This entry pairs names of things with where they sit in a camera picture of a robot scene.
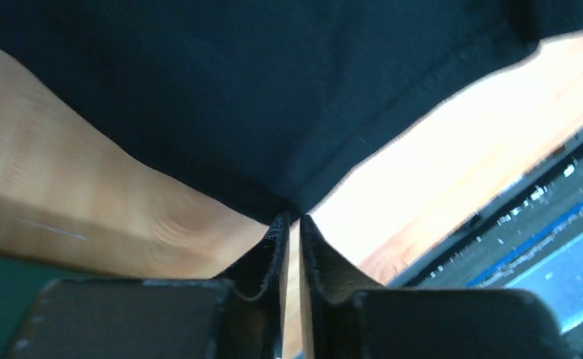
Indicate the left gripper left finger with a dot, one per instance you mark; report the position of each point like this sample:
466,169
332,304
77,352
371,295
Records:
238,313

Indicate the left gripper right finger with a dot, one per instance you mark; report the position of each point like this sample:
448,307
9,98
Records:
346,314

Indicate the black underwear white waistband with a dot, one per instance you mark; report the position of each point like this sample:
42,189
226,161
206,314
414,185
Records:
266,105

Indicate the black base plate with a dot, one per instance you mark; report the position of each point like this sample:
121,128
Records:
530,237

